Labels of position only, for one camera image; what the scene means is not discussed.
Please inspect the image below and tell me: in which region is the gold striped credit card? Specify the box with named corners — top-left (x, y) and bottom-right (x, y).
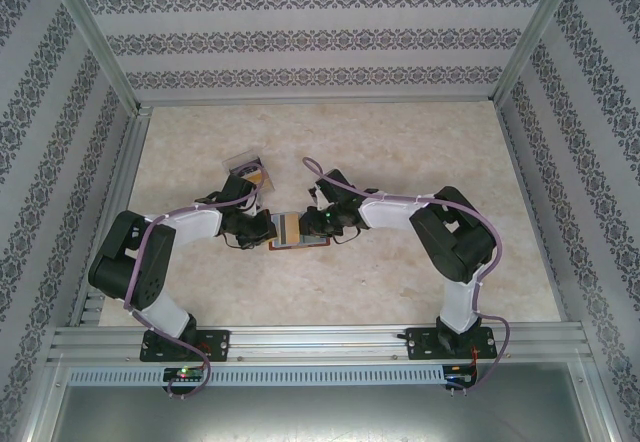
top-left (269, 211), bottom-right (302, 246)

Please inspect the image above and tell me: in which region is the clear acrylic card holder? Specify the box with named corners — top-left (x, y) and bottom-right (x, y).
top-left (222, 147), bottom-right (275, 192)

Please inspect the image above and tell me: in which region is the grey metal sheet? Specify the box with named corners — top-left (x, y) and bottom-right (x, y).
top-left (47, 384), bottom-right (616, 442)

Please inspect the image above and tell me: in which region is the aluminium corner strut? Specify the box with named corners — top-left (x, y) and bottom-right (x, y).
top-left (582, 356), bottom-right (627, 442)
top-left (14, 356), bottom-right (69, 442)

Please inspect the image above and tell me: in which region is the right black wrist camera box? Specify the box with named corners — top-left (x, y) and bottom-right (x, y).
top-left (312, 169), bottom-right (356, 203)

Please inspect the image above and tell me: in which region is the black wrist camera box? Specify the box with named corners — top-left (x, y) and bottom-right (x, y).
top-left (222, 174), bottom-right (259, 208)
top-left (312, 169), bottom-right (356, 203)

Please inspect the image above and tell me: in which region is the left black wrist camera box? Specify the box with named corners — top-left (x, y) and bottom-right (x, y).
top-left (222, 174), bottom-right (259, 208)

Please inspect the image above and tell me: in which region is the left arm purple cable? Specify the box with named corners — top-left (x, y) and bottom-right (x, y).
top-left (122, 159), bottom-right (267, 401)

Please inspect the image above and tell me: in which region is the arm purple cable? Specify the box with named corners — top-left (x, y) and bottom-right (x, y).
top-left (301, 155), bottom-right (512, 396)
top-left (122, 159), bottom-right (267, 401)

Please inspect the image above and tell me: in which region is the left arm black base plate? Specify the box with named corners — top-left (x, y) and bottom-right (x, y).
top-left (139, 329), bottom-right (232, 363)

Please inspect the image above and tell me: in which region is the aluminium frame cross beam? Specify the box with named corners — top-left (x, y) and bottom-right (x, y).
top-left (134, 94), bottom-right (501, 109)

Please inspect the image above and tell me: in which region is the aluminium mounting rail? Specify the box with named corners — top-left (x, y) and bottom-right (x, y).
top-left (47, 325), bottom-right (596, 363)

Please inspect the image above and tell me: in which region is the aluminium side rail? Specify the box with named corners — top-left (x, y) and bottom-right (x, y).
top-left (67, 106), bottom-right (154, 328)
top-left (499, 101), bottom-right (587, 326)

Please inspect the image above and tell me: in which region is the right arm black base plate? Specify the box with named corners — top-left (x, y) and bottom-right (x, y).
top-left (405, 326), bottom-right (501, 362)

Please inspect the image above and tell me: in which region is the grey slotted cable duct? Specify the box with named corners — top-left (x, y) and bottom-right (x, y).
top-left (67, 364), bottom-right (446, 386)

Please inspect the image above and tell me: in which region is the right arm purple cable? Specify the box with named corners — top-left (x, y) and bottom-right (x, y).
top-left (301, 155), bottom-right (512, 396)

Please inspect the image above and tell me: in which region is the aluminium frame post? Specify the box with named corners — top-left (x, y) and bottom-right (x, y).
top-left (47, 0), bottom-right (154, 117)
top-left (489, 0), bottom-right (586, 108)

